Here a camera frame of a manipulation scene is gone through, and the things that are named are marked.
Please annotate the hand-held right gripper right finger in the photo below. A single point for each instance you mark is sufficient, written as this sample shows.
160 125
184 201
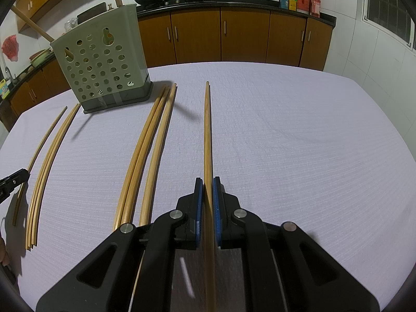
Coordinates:
217 214

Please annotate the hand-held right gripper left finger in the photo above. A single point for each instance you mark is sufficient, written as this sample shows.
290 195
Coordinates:
199 214

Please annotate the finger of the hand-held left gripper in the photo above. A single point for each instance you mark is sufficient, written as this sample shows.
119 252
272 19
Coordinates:
18 177

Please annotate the grey-green perforated chopstick holder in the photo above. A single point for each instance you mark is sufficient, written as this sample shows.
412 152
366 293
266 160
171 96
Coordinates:
130 39

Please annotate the person's left hand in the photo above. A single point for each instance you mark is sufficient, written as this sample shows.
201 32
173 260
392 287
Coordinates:
4 253

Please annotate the yellow dish soap bottle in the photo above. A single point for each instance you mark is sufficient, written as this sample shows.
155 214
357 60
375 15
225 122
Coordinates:
4 89

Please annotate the metal faucet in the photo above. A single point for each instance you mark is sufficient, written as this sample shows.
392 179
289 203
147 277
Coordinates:
8 73

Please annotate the green bowl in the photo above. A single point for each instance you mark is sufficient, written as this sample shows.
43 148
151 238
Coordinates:
40 57

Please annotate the red plastic bag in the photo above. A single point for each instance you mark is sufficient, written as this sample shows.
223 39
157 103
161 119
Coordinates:
9 47

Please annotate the clear glass jars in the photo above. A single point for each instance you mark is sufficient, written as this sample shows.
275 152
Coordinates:
71 25

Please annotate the dark cutting board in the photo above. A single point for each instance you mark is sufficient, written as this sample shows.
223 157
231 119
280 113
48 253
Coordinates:
94 11

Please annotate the black kitchen countertop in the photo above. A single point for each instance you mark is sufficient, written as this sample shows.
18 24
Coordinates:
247 4

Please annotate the blue and yellow box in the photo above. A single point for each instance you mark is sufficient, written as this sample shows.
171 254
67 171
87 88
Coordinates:
289 4

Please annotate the barred window with white frame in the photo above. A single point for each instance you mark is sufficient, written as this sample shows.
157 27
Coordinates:
390 9

